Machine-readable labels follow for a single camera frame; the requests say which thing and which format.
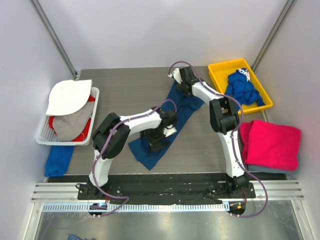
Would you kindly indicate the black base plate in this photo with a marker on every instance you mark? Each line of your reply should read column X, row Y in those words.
column 170, row 189

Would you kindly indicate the red t shirt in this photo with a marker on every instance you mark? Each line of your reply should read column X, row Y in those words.
column 82, row 136

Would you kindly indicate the white plastic laundry basket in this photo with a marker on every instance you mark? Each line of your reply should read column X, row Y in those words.
column 46, row 136

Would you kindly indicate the aluminium frame post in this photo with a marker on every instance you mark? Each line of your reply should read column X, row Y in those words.
column 285, row 11
column 53, row 36

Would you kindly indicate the pink folded t shirt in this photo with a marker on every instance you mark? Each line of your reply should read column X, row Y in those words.
column 270, row 145

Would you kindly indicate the aluminium frame post left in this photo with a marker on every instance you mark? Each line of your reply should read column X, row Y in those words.
column 53, row 36

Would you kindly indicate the aluminium frame post right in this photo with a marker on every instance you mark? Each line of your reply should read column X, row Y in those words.
column 285, row 11

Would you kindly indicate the checkered cloth bottom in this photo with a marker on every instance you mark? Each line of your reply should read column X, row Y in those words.
column 76, row 237

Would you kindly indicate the royal blue t shirt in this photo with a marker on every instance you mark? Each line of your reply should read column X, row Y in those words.
column 242, row 89

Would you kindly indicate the blue folded t shirt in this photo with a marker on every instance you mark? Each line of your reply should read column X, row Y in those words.
column 58, row 160

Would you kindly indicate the slotted cable duct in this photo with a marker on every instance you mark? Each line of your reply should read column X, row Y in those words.
column 97, row 207

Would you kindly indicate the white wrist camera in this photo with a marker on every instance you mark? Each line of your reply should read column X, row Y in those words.
column 167, row 132
column 176, row 75

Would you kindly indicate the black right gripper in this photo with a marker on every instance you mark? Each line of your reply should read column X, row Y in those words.
column 184, row 88

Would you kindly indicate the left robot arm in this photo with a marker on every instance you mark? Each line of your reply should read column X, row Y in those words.
column 154, row 126

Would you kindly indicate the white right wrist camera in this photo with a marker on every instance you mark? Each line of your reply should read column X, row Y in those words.
column 176, row 75

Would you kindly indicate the yellow plastic tray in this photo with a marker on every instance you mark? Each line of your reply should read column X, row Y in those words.
column 219, row 72

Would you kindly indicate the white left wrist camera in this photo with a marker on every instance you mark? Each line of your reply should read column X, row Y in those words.
column 167, row 132

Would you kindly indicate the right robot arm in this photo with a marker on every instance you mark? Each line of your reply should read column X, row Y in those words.
column 224, row 120

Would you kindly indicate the dark blue mickey t shirt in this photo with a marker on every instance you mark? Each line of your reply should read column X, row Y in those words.
column 186, row 106

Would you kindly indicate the white t shirt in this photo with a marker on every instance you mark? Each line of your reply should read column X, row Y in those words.
column 68, row 96

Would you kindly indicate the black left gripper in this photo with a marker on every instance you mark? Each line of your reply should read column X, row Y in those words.
column 155, row 142

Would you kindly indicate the grey folded t shirt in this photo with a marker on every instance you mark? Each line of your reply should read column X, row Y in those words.
column 275, row 170

